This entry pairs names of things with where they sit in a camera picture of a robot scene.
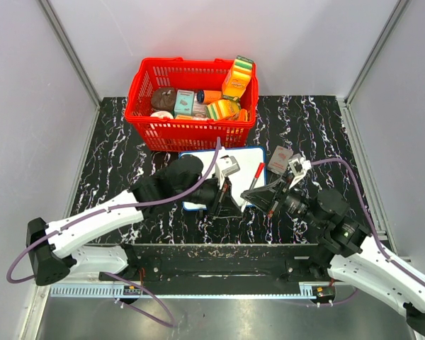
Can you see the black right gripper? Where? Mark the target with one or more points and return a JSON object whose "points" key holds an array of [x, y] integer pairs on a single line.
{"points": [[261, 197]]}

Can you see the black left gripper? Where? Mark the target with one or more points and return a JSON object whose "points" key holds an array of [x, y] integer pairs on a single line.
{"points": [[227, 207]]}

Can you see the red capped whiteboard marker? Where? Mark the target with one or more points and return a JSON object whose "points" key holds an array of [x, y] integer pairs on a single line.
{"points": [[253, 183]]}

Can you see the white whiteboard blue frame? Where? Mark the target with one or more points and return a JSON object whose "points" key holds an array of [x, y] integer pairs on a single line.
{"points": [[248, 159]]}

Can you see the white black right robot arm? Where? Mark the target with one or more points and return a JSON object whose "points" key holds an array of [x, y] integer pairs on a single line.
{"points": [[347, 250]]}

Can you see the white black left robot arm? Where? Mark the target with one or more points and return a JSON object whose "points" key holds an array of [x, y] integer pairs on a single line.
{"points": [[59, 249]]}

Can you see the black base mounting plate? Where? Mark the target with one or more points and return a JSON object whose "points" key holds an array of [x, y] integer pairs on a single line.
{"points": [[221, 269]]}

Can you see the lying orange sponge box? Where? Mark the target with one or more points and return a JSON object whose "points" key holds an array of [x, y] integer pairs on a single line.
{"points": [[223, 109]]}

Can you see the orange blue can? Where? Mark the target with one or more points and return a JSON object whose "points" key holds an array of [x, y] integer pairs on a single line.
{"points": [[208, 96]]}

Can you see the white round lid tub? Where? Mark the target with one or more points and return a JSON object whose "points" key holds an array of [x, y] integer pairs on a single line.
{"points": [[162, 114]]}

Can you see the red plastic shopping basket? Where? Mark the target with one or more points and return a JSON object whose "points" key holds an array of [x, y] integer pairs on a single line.
{"points": [[175, 135]]}

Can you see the teal small box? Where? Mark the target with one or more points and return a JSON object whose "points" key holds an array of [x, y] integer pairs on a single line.
{"points": [[184, 102]]}

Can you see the tall orange sponge box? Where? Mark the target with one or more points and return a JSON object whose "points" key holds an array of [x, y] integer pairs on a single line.
{"points": [[238, 77]]}

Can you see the brown round bread pack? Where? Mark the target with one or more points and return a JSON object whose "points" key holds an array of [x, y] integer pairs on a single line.
{"points": [[164, 99]]}

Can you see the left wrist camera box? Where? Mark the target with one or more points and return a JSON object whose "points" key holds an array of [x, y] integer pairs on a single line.
{"points": [[224, 167]]}

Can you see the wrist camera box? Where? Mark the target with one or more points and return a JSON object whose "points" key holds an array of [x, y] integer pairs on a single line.
{"points": [[299, 166], [224, 167]]}

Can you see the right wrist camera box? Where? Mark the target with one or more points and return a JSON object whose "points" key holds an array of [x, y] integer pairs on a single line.
{"points": [[299, 166]]}

